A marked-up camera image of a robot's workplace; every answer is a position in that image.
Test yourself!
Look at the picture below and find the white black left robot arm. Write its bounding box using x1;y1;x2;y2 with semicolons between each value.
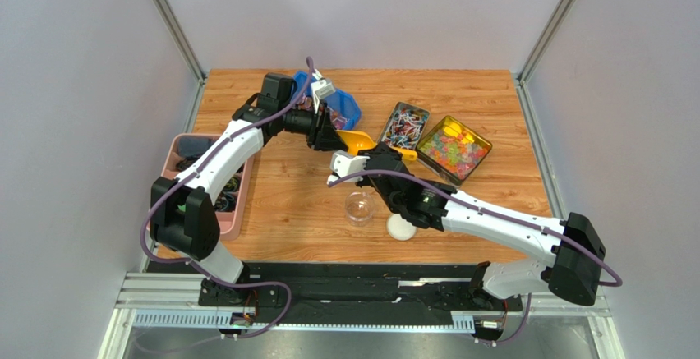
144;69;348;284

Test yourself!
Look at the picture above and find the pink compartment tray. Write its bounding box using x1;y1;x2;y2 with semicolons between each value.
161;133;256;241

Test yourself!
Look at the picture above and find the white jar lid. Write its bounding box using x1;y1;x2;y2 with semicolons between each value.
385;214;417;242

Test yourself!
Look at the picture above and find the blue plastic candy bin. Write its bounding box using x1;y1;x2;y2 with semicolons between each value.
292;71;362;131

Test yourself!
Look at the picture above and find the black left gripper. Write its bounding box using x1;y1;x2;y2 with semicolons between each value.
279;100;347;153

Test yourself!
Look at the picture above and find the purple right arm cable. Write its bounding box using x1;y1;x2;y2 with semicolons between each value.
326;169;624;347

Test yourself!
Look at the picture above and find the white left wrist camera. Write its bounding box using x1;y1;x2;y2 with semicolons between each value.
311;77;336;99

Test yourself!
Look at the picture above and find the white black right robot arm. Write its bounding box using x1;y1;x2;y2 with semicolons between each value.
350;145;606;306

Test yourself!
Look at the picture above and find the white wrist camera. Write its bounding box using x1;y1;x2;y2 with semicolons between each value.
311;77;336;99
326;150;370;186

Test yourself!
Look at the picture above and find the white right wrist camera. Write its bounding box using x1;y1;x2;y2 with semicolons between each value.
326;150;370;186

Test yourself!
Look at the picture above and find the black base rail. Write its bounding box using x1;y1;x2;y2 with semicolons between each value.
198;262;523;326

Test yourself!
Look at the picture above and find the yellow plastic scoop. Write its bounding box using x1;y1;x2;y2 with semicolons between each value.
336;130;418;162

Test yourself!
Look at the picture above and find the clear glass jar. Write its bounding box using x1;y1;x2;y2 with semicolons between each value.
344;191;375;226

